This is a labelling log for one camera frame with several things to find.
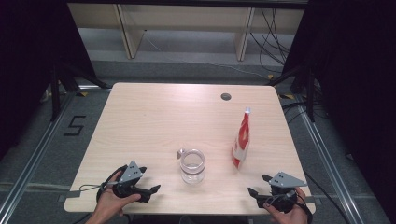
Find black metal stand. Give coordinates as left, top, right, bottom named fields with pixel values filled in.
left=267, top=63, right=317, bottom=123
left=49, top=60, right=110, bottom=122

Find person's left hand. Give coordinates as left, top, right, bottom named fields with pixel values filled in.
left=95, top=170, right=142, bottom=218

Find metal floor rail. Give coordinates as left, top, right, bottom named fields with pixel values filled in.
left=0, top=90, right=78, bottom=223
left=295, top=102, right=364, bottom=224

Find person's right hand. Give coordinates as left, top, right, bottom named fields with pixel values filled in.
left=263, top=186, right=309, bottom=224

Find black floor cables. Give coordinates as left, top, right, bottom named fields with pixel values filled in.
left=281, top=78, right=328, bottom=125

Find black cable bundle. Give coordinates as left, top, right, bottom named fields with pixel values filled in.
left=250, top=7, right=292, bottom=74

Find dark curtain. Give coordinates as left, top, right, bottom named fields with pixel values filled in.
left=0, top=0, right=98, bottom=160
left=281, top=0, right=396, bottom=216

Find red and white pouch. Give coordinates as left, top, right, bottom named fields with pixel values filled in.
left=231, top=106, right=252, bottom=170

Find black wrist strap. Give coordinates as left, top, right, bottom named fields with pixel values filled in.
left=96, top=164, right=129, bottom=203
left=295, top=194, right=314, bottom=224

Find thin cord loop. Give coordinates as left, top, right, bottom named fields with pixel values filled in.
left=78, top=184, right=108, bottom=192

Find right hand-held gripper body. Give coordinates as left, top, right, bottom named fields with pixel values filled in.
left=256, top=171, right=308, bottom=215

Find long black cable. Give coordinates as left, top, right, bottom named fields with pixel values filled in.
left=303, top=171, right=351, bottom=224

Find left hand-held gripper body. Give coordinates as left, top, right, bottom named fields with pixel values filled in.
left=106, top=161, right=152, bottom=203

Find beige wooden shelf unit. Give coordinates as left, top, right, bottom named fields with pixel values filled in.
left=66, top=3, right=306, bottom=62

